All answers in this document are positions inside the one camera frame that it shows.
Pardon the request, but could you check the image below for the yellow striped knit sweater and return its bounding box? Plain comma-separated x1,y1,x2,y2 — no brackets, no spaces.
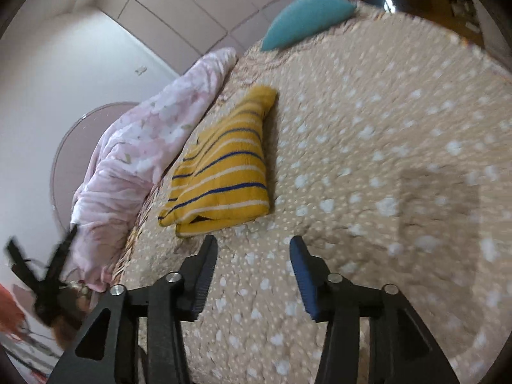
158,86,278,237

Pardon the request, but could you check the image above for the round mauve headboard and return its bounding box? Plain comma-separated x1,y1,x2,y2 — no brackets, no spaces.
50,101,137,232

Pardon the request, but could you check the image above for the pink floral comforter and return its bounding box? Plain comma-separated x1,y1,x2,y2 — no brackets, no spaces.
64,48,238,292

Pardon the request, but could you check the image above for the beige dotted quilt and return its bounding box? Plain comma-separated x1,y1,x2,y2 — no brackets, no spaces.
120,1,512,384

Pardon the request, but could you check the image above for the colourful diamond pattern blanket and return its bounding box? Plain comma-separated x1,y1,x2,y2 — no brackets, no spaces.
113,56,254,284

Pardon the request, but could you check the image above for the glossy beige wardrobe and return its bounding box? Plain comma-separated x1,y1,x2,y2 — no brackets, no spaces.
96,0,294,74

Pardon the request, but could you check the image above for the teal pillow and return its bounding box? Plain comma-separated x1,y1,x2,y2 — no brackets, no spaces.
260,0,357,51

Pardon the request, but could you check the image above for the wall light switch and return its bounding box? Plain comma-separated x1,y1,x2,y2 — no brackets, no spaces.
134,66,148,76

